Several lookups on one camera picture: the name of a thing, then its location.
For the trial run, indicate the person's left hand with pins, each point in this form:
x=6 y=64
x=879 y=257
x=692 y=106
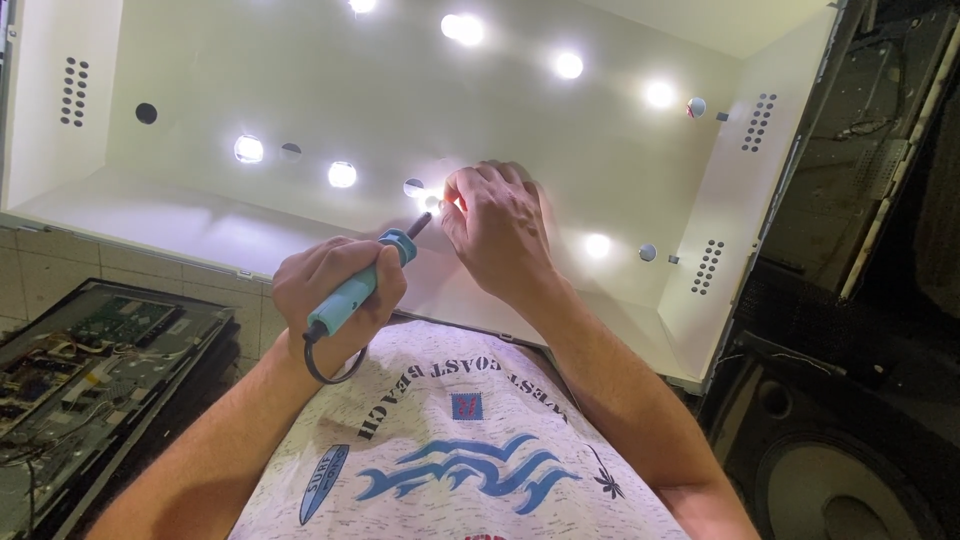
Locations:
x=330 y=289

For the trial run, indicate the person's right hand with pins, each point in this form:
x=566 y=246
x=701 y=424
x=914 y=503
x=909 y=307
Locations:
x=502 y=232

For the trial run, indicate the unlit round LED lens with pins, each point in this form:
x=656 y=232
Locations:
x=290 y=151
x=412 y=187

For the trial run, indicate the group of lit LED lenses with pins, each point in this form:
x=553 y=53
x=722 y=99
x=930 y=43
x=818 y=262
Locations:
x=342 y=174

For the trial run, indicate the white television backlight panel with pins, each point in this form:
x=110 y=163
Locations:
x=420 y=105

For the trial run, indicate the white printed t-shirt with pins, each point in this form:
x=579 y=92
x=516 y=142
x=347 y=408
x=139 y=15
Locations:
x=450 y=450

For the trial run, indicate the opened television with circuit boards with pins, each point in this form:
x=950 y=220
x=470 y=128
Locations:
x=90 y=360

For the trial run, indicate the dark television back chassis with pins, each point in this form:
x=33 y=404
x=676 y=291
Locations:
x=847 y=150

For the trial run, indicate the black loudspeaker box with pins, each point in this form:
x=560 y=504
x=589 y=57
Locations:
x=840 y=465

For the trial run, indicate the long white frame strip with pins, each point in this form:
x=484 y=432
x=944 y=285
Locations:
x=900 y=172

